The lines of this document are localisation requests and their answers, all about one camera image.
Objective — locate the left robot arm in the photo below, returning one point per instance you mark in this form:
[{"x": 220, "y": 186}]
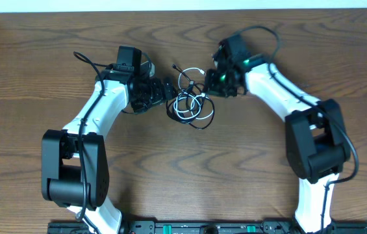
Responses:
[{"x": 75, "y": 172}]

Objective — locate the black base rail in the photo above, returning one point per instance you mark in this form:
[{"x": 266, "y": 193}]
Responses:
[{"x": 267, "y": 226}]

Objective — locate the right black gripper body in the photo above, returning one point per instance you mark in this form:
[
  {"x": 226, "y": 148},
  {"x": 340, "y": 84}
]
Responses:
[{"x": 221, "y": 84}]

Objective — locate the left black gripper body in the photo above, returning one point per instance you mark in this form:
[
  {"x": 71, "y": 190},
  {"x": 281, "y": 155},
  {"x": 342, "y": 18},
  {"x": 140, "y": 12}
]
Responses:
[{"x": 165, "y": 91}]

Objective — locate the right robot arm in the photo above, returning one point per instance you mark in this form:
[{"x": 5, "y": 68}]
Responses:
[{"x": 315, "y": 138}]

